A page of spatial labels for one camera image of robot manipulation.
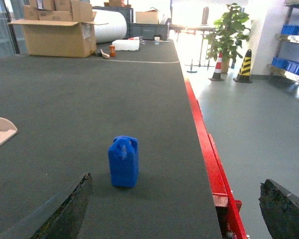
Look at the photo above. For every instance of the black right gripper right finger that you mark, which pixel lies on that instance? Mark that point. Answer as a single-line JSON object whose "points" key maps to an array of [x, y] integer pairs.
{"points": [[280, 210]]}

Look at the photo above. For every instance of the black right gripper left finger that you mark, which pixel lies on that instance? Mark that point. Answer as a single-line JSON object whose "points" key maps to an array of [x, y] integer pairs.
{"points": [[60, 217]]}

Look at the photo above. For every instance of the blue plastic block part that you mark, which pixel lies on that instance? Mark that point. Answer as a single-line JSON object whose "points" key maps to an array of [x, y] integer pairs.
{"points": [[123, 157]]}

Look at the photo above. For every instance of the stainless steel shelf rack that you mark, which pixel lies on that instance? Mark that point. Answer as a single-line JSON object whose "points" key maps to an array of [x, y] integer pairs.
{"points": [[285, 62]]}

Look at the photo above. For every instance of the yellow black traffic cone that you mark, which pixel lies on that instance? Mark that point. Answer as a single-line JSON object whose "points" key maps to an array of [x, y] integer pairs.
{"points": [[245, 70]]}

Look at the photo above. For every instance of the red white traffic cone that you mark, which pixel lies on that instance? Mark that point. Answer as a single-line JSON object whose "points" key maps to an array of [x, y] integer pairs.
{"points": [[217, 72]]}

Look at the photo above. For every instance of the orange small can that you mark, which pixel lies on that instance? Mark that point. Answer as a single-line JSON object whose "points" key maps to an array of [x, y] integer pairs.
{"points": [[112, 51]]}

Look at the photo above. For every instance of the large open cardboard box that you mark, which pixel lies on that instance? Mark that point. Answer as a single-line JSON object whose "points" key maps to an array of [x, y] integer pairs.
{"points": [[71, 34]]}

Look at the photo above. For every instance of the white foam block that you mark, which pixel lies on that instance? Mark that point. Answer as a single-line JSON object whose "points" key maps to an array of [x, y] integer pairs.
{"points": [[126, 45]]}

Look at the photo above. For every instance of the potted green plant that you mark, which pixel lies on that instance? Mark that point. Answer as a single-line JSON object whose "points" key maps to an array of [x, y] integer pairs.
{"points": [[228, 36]]}

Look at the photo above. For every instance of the white foam roll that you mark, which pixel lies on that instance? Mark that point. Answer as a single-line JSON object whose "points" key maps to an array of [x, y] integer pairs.
{"points": [[111, 26]]}

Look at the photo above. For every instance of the paper cup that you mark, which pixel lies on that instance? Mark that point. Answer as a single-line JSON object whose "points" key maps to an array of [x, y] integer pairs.
{"points": [[156, 40]]}

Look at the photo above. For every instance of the grey plastic crate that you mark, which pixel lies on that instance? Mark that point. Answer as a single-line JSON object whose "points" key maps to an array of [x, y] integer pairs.
{"points": [[149, 31]]}

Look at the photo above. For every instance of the red metal table frame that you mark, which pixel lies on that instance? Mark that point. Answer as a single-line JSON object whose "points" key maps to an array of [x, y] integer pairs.
{"points": [[227, 207]]}

